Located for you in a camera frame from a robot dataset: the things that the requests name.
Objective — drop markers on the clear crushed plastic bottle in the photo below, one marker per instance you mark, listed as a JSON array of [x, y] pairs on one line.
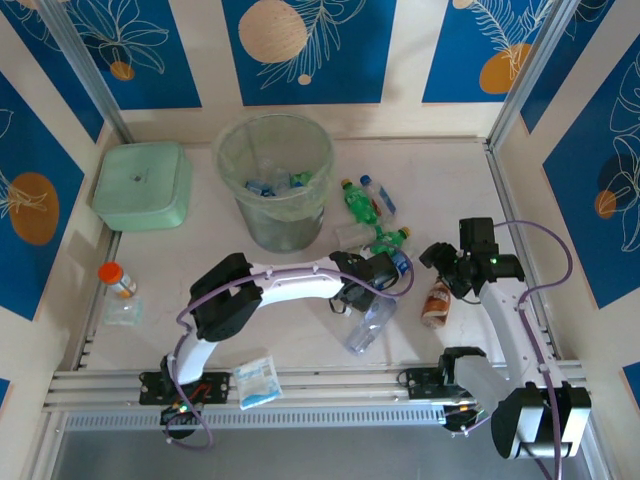
[[352, 236]]

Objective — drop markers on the tall clear bottle blue cap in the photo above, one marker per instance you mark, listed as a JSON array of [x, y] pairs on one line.
[[370, 325]]

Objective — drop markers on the green soda bottle yellow cap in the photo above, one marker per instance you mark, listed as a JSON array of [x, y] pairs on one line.
[[357, 202], [385, 244]]

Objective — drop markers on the clear bottle dark blue label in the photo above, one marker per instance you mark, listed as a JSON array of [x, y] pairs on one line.
[[403, 263]]

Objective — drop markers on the brown drink bottle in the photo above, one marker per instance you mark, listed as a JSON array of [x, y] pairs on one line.
[[436, 302]]

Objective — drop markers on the small clear bottle blue cap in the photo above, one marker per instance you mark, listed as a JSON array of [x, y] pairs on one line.
[[382, 196]]

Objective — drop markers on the crushed green plastic bottle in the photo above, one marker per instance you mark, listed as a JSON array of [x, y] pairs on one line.
[[302, 177]]

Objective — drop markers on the clear blue-capped blue-labelled bottle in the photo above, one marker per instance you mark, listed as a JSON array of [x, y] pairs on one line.
[[272, 190]]

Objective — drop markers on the clear white-capped blue-labelled bottle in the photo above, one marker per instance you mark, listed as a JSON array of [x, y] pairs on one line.
[[281, 177]]

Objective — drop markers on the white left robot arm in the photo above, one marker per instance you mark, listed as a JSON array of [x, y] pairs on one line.
[[290, 282]]

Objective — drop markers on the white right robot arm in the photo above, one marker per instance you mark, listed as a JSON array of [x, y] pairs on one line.
[[505, 320]]

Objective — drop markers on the translucent green bin liner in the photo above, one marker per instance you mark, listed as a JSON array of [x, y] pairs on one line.
[[305, 202]]

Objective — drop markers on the white blue tissue packet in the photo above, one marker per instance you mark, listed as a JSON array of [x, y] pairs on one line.
[[256, 381]]

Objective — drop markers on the black controller board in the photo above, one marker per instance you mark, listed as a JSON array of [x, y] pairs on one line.
[[460, 420], [177, 417]]

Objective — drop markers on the grey metal sheet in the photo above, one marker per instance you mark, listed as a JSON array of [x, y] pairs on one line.
[[325, 460]]

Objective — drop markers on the small clear plastic packet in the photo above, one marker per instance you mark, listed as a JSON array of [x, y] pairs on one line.
[[122, 311]]

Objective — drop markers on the orange-capped pill bottle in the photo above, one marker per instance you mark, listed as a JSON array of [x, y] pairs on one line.
[[116, 280]]

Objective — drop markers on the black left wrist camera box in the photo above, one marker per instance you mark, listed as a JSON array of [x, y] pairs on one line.
[[384, 271]]

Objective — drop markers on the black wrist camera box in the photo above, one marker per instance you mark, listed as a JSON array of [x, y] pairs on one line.
[[384, 271], [435, 255]]

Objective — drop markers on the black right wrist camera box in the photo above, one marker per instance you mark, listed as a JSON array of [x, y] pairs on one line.
[[435, 255]]

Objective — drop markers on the aluminium side rail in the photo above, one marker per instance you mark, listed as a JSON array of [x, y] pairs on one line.
[[507, 195], [111, 247]]

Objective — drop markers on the long aluminium base rail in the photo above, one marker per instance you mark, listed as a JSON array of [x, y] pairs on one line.
[[340, 382]]

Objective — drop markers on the aluminium frame post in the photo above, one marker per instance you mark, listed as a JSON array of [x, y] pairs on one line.
[[85, 70], [530, 75]]

